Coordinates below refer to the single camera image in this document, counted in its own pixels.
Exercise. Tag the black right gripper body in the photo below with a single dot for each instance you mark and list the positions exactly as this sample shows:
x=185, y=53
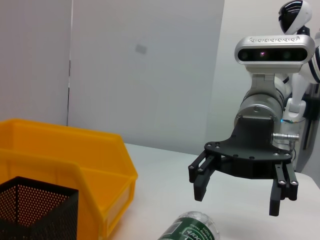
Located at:
x=252, y=147

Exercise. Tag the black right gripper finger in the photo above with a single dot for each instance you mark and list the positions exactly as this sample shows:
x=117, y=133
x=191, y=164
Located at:
x=283, y=180
x=201, y=182

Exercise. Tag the clear water bottle green label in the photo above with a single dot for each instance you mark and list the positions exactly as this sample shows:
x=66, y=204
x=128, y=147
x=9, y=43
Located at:
x=192, y=227

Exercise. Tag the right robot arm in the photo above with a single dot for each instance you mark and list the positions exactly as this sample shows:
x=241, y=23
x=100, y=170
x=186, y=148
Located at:
x=262, y=102

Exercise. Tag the black mesh pen holder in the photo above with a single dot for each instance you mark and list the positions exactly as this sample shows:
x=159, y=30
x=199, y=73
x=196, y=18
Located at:
x=37, y=207

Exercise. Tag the right gripper silver connector plug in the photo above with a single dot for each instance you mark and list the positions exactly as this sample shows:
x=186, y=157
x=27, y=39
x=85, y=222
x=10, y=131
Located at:
x=285, y=138

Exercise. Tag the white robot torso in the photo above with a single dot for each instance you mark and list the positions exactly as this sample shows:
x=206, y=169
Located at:
x=298, y=85

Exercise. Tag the yellow plastic storage bin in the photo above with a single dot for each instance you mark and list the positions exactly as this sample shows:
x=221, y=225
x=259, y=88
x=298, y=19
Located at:
x=105, y=160

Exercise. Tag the black white robot head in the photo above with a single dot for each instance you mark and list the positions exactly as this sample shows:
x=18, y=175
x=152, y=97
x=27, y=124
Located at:
x=293, y=15

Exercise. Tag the right wrist camera mount bracket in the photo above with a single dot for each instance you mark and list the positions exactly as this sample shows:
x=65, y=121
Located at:
x=262, y=81

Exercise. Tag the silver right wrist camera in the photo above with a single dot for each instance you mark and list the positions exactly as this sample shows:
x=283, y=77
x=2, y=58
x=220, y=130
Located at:
x=275, y=53

